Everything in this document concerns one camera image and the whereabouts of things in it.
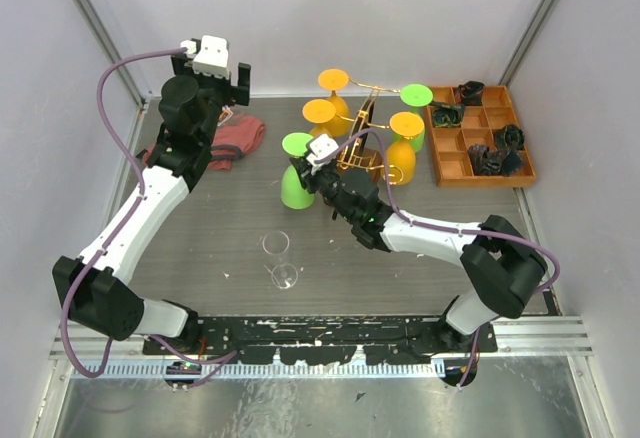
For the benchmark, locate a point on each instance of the green goblet back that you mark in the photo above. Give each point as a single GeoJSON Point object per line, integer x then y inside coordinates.
{"type": "Point", "coordinates": [417, 96]}

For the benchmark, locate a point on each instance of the orange goblet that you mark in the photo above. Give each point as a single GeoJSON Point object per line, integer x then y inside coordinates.
{"type": "Point", "coordinates": [319, 113]}
{"type": "Point", "coordinates": [406, 127]}
{"type": "Point", "coordinates": [333, 80]}

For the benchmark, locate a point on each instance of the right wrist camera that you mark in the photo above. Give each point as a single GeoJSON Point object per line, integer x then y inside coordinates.
{"type": "Point", "coordinates": [320, 150]}

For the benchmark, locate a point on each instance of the green goblet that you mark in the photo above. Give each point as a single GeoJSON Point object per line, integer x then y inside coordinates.
{"type": "Point", "coordinates": [292, 194]}
{"type": "Point", "coordinates": [417, 96]}

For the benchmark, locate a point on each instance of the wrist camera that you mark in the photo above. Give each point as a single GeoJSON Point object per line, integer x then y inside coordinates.
{"type": "Point", "coordinates": [209, 56]}
{"type": "Point", "coordinates": [320, 150]}

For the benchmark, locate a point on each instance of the orange goblet back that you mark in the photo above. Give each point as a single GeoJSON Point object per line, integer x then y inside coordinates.
{"type": "Point", "coordinates": [406, 127]}

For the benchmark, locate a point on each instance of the green goblet front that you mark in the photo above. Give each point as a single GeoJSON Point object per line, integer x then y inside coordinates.
{"type": "Point", "coordinates": [292, 194]}

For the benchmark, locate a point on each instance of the rolled dark tie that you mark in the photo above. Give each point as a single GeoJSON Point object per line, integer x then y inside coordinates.
{"type": "Point", "coordinates": [509, 137]}
{"type": "Point", "coordinates": [512, 163]}
{"type": "Point", "coordinates": [470, 93]}
{"type": "Point", "coordinates": [484, 161]}
{"type": "Point", "coordinates": [445, 115]}

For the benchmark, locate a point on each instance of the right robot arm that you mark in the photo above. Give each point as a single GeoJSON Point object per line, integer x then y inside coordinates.
{"type": "Point", "coordinates": [503, 271]}

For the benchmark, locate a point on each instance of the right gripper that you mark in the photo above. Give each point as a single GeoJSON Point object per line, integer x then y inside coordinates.
{"type": "Point", "coordinates": [307, 179]}

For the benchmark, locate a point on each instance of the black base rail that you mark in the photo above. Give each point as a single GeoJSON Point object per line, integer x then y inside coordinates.
{"type": "Point", "coordinates": [323, 340]}

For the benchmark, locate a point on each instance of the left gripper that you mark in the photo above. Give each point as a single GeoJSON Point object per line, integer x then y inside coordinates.
{"type": "Point", "coordinates": [239, 94]}

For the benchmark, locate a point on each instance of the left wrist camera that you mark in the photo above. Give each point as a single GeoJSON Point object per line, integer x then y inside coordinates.
{"type": "Point", "coordinates": [209, 56]}

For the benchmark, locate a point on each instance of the clear wine glass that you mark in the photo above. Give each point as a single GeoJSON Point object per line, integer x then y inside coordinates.
{"type": "Point", "coordinates": [276, 246]}

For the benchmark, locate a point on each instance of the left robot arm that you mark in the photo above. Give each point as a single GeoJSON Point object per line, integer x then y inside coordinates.
{"type": "Point", "coordinates": [93, 287]}

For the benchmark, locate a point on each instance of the red printed t-shirt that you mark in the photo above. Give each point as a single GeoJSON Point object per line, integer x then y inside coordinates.
{"type": "Point", "coordinates": [235, 140]}

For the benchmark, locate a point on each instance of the wooden compartment tray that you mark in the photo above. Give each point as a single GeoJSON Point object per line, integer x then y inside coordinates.
{"type": "Point", "coordinates": [476, 139]}

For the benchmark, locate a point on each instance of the gold wine glass rack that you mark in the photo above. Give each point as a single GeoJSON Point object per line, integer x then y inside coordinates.
{"type": "Point", "coordinates": [357, 155]}

